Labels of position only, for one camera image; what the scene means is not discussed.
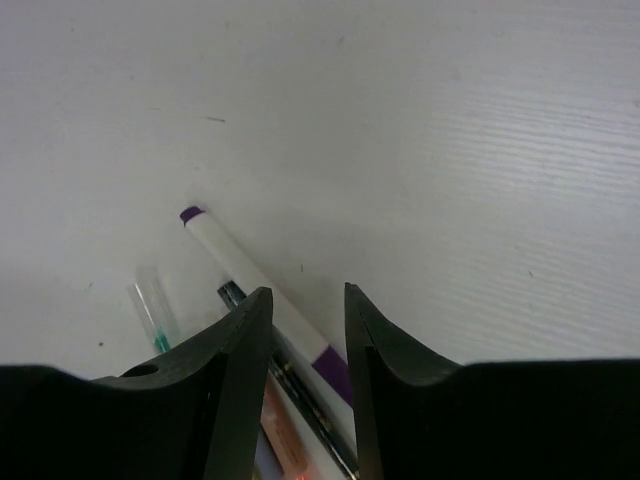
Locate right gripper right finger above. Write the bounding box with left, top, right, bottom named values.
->
left=344, top=283, right=461, bottom=479

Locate white marker purple cap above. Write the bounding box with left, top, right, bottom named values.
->
left=179, top=204, right=355, bottom=409

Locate black thin pen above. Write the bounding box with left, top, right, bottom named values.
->
left=217, top=282, right=361, bottom=480

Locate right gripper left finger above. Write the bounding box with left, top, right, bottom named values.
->
left=93, top=287, right=273, bottom=479

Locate orange highlighter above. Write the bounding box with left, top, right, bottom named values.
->
left=261, top=375, right=310, bottom=480

